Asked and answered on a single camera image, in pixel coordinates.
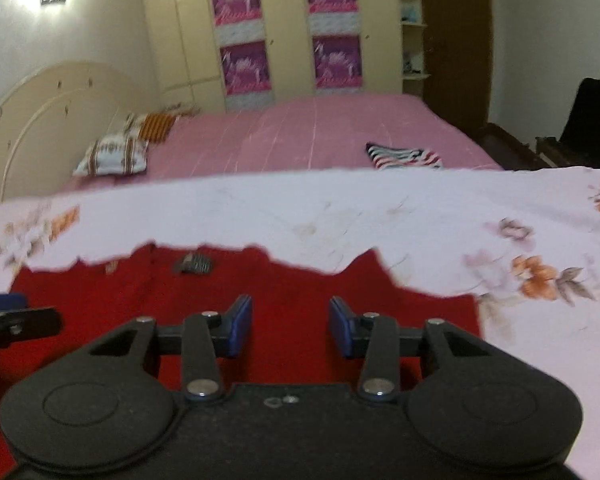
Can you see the red sequined sweater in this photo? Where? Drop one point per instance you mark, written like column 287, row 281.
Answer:
column 290, row 285

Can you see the cream wardrobe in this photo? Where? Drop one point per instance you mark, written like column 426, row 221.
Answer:
column 285, row 35

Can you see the floral bed sheet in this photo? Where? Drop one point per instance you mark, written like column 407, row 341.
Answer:
column 330, row 210

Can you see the orange striped pillow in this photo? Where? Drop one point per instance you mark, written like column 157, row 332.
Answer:
column 157, row 127

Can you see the white patterned pillow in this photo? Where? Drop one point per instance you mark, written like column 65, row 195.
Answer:
column 134, row 124
column 112, row 155

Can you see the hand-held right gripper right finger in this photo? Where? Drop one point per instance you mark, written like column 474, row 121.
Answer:
column 341, row 327

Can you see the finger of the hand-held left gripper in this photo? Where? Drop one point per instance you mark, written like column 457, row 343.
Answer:
column 25, row 322

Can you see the black bag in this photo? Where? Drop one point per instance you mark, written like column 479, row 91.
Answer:
column 592, row 115

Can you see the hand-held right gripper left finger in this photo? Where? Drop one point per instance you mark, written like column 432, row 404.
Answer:
column 240, row 325

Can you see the brown wooden door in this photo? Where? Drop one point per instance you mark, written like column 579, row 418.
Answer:
column 457, row 45

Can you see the cream corner shelf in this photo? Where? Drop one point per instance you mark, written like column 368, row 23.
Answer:
column 412, row 25

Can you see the striped folded cloth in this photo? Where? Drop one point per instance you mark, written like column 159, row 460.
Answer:
column 405, row 156

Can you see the cream curved headboard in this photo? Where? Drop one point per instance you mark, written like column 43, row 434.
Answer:
column 45, row 120

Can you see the pink bed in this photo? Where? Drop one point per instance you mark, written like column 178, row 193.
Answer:
column 305, row 130

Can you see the wooden television stand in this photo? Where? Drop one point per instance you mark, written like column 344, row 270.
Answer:
column 555, row 152

